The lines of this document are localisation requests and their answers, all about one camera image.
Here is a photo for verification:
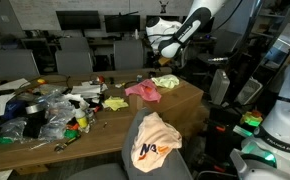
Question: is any white bottle yellow label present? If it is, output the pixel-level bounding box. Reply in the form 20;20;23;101
73;106;90;130

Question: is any stack of white papers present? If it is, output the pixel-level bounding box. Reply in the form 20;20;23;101
70;81;103;100

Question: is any light green shirt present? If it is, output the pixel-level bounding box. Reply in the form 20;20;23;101
150;74;181;90

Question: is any white space heater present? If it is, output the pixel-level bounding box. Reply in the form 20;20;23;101
208;68;231;106

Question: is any green plastic item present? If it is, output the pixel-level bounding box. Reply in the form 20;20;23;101
0;134;15;146
63;128;80;140

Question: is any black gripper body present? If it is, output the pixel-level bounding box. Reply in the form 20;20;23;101
150;54;168;77

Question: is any pink shirt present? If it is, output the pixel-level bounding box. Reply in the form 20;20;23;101
124;78;163;103

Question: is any emergency stop button box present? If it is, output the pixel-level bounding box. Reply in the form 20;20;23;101
239;109;264;128

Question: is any gray office chair black frame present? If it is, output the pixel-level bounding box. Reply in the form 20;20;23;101
66;107;195;180

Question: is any adjustable wrench yellow handle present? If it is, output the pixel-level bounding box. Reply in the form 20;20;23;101
53;133;82;154

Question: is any clear plastic bags pile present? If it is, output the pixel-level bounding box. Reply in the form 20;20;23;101
0;91;77;141

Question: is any peach printed shirt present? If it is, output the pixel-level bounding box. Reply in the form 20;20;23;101
130;111;184;174

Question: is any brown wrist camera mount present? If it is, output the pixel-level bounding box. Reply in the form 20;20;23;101
157;56;173;67

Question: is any black computer monitor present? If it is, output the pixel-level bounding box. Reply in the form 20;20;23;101
103;13;142;34
55;10;102;31

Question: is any yellow cloth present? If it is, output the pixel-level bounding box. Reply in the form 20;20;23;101
101;95;130;112

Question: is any blue bag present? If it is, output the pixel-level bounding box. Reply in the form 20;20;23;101
2;99;28;121

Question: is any large cardboard box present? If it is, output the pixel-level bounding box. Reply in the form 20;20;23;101
128;77;205;132

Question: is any silver tape roll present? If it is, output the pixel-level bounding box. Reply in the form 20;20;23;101
25;102;48;115

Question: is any white slatted basket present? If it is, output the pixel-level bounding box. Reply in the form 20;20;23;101
235;76;264;106

